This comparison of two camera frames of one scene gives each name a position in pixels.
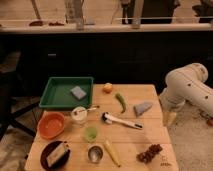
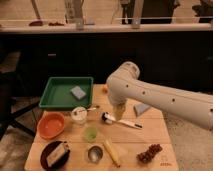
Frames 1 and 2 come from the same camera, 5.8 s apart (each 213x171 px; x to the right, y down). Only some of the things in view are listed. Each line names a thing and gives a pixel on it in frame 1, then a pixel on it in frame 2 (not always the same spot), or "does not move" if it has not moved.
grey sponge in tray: [78, 92] does not move
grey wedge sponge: [140, 108] does not move
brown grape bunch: [144, 157] does not move
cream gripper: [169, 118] to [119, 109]
